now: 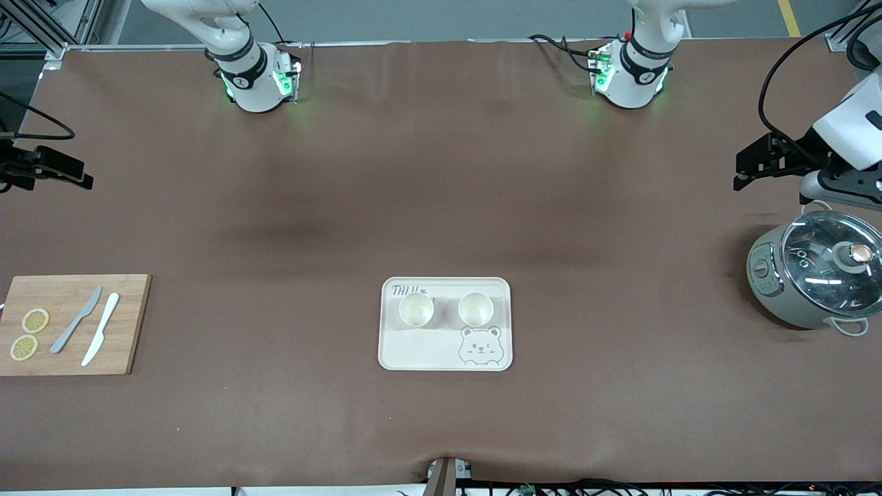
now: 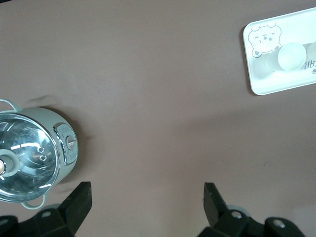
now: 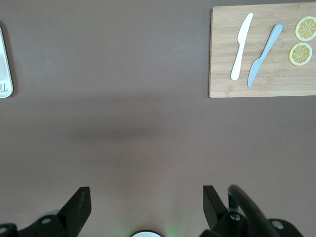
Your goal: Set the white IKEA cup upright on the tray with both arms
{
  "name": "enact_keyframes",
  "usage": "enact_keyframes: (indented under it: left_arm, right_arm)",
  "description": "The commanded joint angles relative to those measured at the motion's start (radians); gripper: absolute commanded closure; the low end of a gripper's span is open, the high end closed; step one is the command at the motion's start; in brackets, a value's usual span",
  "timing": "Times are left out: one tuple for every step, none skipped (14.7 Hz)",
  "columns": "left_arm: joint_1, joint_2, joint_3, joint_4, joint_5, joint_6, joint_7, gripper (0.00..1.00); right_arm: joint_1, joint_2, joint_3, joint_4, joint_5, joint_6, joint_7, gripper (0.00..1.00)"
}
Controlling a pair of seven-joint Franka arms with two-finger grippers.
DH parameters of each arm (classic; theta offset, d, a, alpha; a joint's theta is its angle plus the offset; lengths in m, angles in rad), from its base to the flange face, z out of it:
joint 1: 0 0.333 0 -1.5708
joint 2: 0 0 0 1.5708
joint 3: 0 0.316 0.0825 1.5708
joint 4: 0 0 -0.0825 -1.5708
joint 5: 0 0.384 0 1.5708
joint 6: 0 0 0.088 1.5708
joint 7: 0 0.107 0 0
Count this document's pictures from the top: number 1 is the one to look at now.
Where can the cream tray with bear print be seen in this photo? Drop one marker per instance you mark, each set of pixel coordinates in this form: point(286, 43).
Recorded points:
point(427, 348)

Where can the brown table mat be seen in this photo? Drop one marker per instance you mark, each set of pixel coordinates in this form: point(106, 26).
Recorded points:
point(441, 172)

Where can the brown camera post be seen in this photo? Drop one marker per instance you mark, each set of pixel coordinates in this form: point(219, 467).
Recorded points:
point(441, 479)

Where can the white plastic knife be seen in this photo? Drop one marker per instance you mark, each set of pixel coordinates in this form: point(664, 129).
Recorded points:
point(103, 324)

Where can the grey electric cooking pot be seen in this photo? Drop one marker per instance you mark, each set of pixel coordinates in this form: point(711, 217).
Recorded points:
point(778, 303)

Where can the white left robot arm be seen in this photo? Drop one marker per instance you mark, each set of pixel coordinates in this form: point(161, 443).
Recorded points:
point(630, 86)

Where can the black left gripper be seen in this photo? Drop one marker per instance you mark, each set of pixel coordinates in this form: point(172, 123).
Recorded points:
point(792, 153)

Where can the white plastic cup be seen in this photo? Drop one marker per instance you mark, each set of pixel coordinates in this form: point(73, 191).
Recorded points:
point(416, 310)
point(475, 309)

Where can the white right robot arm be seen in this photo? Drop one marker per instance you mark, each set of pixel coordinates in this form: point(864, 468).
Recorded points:
point(251, 89)

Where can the bamboo cutting board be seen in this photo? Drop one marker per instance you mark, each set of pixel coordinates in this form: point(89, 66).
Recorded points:
point(131, 324)

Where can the glass pot lid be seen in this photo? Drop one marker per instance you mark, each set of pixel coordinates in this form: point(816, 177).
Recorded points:
point(820, 275)

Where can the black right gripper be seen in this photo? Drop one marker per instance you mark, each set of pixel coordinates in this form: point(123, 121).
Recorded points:
point(15, 167)

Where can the grey plastic knife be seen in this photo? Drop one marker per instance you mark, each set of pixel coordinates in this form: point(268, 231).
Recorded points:
point(76, 321)

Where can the lemon slice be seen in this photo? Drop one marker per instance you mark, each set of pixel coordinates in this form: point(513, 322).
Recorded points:
point(35, 320)
point(24, 347)

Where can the aluminium frame profile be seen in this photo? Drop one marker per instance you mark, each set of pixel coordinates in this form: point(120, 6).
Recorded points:
point(837, 43)
point(34, 24)

